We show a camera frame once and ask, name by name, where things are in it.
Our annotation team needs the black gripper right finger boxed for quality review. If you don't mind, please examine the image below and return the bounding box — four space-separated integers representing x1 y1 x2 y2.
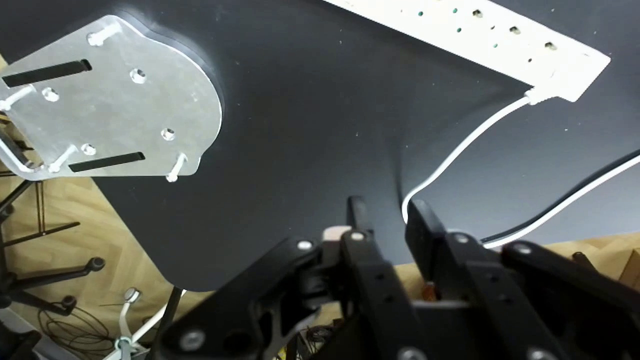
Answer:
403 197 640 360

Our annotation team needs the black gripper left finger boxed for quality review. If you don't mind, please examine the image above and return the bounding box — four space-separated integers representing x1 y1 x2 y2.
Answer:
155 194 431 360

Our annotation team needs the white power strip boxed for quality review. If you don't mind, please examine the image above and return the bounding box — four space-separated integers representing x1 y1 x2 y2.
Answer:
324 0 612 106

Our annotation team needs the black tripod leg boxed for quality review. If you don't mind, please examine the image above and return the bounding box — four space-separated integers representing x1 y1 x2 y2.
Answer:
0 255 108 315

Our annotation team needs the aluminium plate with screws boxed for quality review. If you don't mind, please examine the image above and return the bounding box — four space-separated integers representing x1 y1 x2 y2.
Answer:
0 13 225 183

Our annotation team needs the white power strip cord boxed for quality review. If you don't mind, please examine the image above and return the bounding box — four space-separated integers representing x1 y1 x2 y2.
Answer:
397 89 555 225

